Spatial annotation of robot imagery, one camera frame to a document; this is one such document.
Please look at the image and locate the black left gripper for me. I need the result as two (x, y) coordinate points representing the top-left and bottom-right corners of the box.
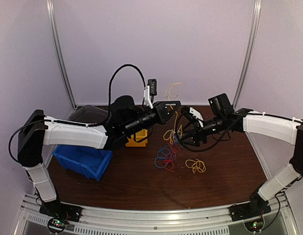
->
(124, 100), (181, 136)

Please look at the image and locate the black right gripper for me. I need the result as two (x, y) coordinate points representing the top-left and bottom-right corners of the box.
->
(179, 114), (226, 147)

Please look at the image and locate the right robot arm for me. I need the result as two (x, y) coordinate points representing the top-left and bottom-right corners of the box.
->
(177, 93), (303, 216)

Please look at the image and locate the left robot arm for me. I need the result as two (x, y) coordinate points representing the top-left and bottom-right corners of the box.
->
(13, 95), (181, 217)

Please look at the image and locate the yellow plastic bin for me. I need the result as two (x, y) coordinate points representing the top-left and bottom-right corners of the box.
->
(126, 129), (148, 147)

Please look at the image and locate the clear grey plastic tub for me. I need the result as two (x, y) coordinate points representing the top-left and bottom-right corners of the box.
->
(68, 105), (108, 123)

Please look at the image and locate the blue plastic bin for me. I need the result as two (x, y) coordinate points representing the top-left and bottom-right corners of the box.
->
(53, 145), (113, 181)

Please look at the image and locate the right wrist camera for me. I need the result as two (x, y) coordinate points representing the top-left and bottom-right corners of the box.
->
(181, 106), (204, 128)

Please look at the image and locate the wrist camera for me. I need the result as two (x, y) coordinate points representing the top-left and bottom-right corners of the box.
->
(181, 106), (204, 128)
(143, 78), (157, 109)

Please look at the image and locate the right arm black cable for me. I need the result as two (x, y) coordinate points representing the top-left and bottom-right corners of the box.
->
(175, 107), (232, 152)

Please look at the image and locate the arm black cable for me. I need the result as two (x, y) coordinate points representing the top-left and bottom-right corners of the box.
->
(9, 64), (147, 165)
(175, 107), (232, 152)

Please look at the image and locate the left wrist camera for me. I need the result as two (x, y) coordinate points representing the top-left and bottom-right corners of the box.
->
(143, 78), (157, 109)

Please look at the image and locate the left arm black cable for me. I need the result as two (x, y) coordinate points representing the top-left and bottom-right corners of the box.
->
(9, 64), (147, 165)

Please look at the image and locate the front aluminium rail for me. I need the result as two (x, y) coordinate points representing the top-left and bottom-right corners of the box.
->
(12, 193), (300, 235)

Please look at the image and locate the right corner aluminium post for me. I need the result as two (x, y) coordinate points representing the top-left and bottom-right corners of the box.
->
(232, 0), (262, 109)

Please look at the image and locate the corner aluminium post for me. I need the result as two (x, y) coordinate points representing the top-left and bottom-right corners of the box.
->
(232, 0), (262, 109)
(46, 0), (76, 109)

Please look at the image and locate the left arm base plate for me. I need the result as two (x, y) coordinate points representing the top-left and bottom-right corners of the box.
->
(39, 200), (82, 222)

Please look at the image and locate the left corner aluminium post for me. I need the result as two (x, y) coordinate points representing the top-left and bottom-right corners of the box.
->
(46, 0), (76, 109)

